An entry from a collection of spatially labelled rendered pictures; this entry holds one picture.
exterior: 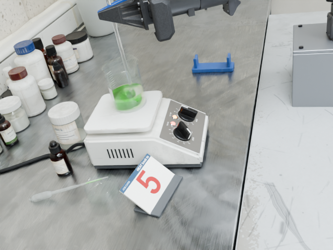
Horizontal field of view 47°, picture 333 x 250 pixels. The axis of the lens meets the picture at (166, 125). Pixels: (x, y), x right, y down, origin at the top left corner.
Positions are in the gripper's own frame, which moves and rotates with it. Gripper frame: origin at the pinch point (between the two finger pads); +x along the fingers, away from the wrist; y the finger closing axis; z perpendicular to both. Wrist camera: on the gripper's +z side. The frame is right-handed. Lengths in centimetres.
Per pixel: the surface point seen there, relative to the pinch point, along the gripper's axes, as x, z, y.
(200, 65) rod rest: -16.3, -24.9, -23.7
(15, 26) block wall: 29, -13, -53
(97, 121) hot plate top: 8.5, -16.8, 3.0
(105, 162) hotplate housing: 9.1, -23.5, 5.9
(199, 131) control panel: -8.3, -22.3, 5.7
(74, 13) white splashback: 14, -19, -73
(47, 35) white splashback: 22, -19, -57
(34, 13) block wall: 24, -14, -63
